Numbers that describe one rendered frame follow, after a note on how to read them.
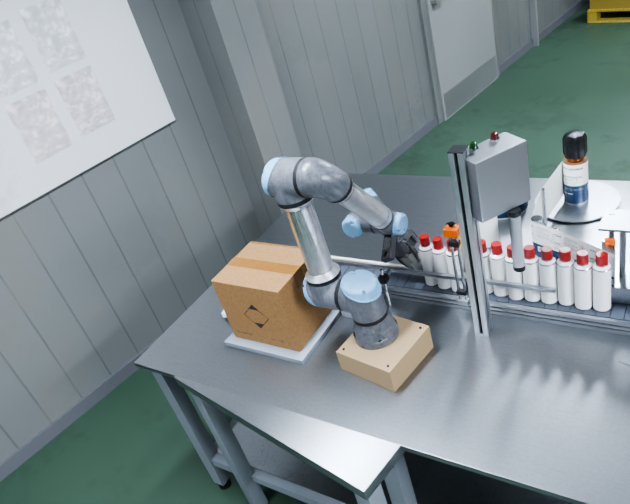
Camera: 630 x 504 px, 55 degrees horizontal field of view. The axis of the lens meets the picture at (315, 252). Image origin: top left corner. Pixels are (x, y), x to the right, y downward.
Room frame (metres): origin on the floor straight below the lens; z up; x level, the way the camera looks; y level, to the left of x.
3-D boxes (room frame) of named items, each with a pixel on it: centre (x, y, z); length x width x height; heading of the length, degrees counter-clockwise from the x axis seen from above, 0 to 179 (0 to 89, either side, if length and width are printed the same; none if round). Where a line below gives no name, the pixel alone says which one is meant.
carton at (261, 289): (1.81, 0.19, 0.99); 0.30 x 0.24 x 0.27; 49
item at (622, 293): (1.39, -0.90, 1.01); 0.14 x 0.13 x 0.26; 49
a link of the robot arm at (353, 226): (1.77, -0.18, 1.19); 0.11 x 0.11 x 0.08; 47
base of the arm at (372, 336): (1.51, -0.11, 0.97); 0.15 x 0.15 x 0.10
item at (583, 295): (1.39, -0.76, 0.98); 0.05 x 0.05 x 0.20
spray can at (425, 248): (1.73, -0.37, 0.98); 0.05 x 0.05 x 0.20
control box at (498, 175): (1.47, -0.54, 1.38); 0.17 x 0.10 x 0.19; 104
